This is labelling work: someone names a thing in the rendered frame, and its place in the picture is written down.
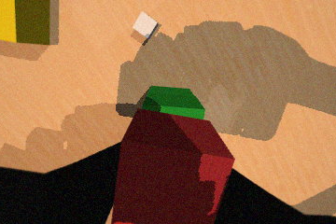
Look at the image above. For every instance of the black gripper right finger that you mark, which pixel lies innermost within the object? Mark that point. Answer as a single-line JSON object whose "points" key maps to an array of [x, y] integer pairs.
{"points": [[244, 202]]}

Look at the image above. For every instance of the dark red block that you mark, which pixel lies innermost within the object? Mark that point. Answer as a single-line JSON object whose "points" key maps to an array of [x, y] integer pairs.
{"points": [[172, 170]]}

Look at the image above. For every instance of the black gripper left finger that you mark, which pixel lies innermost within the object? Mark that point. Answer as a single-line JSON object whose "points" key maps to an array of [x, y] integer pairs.
{"points": [[79, 193]]}

